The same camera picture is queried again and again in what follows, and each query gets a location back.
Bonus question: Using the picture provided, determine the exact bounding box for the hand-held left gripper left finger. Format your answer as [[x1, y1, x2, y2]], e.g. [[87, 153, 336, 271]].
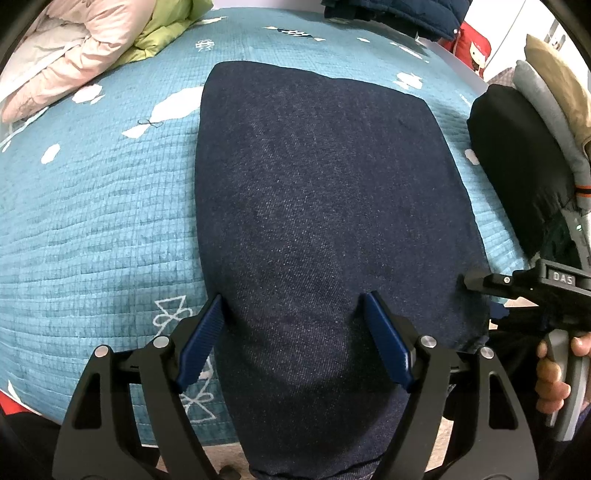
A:
[[52, 294, 227, 480]]

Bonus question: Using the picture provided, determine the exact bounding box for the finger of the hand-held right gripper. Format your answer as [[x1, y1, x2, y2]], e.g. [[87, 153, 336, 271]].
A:
[[456, 269, 541, 300]]

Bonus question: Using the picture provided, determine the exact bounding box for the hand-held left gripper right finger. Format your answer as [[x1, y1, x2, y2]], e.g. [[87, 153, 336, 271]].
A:
[[359, 291, 541, 480]]

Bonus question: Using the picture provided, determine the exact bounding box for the dark denim jacket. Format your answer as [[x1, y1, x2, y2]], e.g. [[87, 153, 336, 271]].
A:
[[191, 60, 492, 480]]

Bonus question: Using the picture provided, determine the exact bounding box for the person's right hand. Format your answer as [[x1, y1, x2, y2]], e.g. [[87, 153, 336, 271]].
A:
[[534, 333, 591, 415]]

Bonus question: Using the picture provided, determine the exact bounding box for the black garment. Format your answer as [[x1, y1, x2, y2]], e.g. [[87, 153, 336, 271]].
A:
[[466, 85, 578, 259]]

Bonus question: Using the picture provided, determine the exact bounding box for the teal quilted bed blanket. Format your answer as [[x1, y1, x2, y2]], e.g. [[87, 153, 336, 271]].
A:
[[0, 7, 532, 448]]

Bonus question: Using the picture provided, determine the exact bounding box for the grey garment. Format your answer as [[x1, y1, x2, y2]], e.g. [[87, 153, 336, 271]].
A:
[[512, 60, 591, 185]]

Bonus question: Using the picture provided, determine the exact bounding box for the red cloth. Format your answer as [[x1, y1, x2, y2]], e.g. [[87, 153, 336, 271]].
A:
[[0, 388, 63, 430]]

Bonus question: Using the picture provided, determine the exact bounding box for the beige jacket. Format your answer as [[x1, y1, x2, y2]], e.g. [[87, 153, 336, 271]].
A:
[[526, 34, 591, 158]]

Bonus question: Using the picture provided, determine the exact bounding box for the yellow navy puffer jacket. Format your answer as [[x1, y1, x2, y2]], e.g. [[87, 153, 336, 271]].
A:
[[321, 0, 474, 42]]

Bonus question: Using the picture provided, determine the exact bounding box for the green quilt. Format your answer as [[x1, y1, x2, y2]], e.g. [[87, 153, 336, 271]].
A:
[[108, 0, 214, 65]]

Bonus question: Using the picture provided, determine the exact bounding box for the pink quilt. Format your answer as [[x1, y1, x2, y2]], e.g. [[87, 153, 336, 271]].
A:
[[0, 0, 160, 124]]

